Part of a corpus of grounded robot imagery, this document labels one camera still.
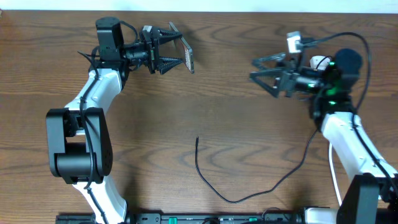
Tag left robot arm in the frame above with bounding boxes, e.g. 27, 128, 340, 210
45, 17, 183, 224

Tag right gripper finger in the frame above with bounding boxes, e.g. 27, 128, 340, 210
252, 52, 286, 70
249, 69, 282, 98

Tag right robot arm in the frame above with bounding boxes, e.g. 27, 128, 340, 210
250, 49, 397, 223

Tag black USB charging cable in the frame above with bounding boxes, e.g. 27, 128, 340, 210
195, 55, 333, 204

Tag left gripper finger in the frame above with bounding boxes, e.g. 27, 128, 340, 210
157, 29, 183, 44
158, 57, 183, 75

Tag white power strip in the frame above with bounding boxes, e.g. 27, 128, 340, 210
310, 55, 332, 70

